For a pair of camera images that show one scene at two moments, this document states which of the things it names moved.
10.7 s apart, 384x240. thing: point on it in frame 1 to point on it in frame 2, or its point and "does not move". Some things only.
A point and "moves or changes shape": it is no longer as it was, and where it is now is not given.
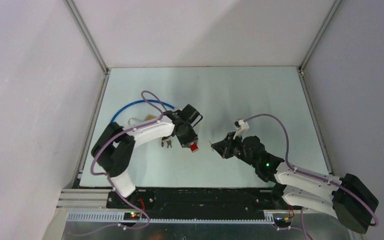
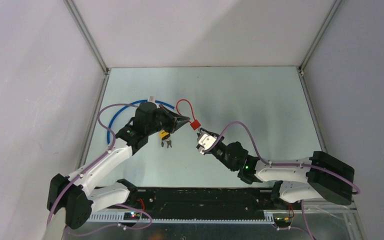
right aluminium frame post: (308, 86) does not move
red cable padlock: (194, 147) moves or changes shape
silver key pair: (210, 142) moves or changes shape
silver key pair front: (169, 143) does not move
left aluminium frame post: (81, 24) does not move
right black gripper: (224, 147) to (217, 137)
